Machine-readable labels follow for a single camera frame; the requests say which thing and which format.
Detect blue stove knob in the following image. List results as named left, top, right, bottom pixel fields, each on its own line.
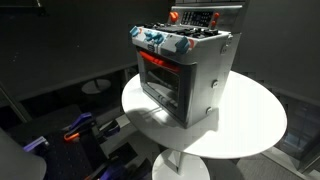
left=130, top=26, right=140, bottom=37
left=175, top=37, right=190, bottom=54

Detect blue left stove knob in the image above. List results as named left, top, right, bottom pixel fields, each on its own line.
left=130, top=26, right=140, bottom=37

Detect purple black clamp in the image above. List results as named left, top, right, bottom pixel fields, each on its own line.
left=63, top=112, right=120, bottom=142

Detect silver toy stove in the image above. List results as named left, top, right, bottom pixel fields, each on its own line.
left=131, top=3, right=246, bottom=128

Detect orange oven door handle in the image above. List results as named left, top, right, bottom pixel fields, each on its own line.
left=139, top=51, right=180, bottom=72

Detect blue right stove knob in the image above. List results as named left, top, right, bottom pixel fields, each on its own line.
left=175, top=37, right=190, bottom=54

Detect orange stove knob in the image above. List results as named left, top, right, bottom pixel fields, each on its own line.
left=169, top=11, right=179, bottom=23

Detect white round table base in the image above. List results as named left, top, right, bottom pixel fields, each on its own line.
left=152, top=149, right=210, bottom=180

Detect grey round background stool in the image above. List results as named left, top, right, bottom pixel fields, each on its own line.
left=81, top=79, right=111, bottom=95

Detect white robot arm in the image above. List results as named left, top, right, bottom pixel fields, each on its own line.
left=0, top=128, right=47, bottom=180

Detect round white table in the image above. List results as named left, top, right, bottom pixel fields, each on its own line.
left=122, top=72, right=287, bottom=159

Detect blue middle stove knobs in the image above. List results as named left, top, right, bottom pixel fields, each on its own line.
left=145, top=31, right=164, bottom=44

